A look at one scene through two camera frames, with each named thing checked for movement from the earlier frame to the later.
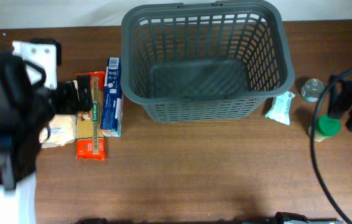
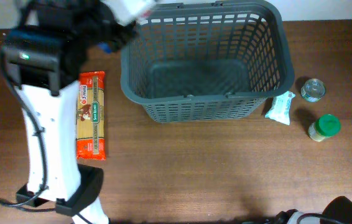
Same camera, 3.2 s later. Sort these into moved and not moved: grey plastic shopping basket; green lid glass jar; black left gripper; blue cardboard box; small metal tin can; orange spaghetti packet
Moved: blue cardboard box; black left gripper
Not moved: small metal tin can; orange spaghetti packet; grey plastic shopping basket; green lid glass jar
